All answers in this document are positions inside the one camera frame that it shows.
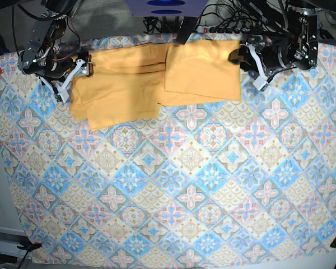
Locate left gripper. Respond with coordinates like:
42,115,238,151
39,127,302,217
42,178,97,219
228,43,293,76

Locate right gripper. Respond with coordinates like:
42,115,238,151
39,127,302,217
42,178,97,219
40,52,93,82

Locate yellow T-shirt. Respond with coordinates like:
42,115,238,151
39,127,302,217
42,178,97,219
69,40,241,131

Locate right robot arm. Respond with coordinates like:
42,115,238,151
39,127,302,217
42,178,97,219
17,1,94,82

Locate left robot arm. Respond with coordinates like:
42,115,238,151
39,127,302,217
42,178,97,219
228,1,318,77

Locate white power strip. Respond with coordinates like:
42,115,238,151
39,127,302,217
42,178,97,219
196,25,217,34

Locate black clamp top centre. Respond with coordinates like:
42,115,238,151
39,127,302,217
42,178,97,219
175,17,198,45

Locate patterned blue tablecloth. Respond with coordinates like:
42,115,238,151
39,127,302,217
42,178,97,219
0,44,336,268

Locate orange black clamp bottom left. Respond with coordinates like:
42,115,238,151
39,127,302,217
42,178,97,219
17,242,42,269

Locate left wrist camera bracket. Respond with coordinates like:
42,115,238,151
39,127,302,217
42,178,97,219
245,41,295,92

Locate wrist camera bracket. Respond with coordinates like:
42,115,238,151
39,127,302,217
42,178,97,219
39,58,86,104
245,41,295,92

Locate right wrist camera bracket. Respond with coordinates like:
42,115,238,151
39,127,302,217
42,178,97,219
39,58,86,104

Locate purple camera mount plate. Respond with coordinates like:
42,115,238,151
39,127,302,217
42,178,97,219
124,0,208,17

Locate white rail bottom left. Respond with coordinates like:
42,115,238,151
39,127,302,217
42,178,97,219
0,227,29,257

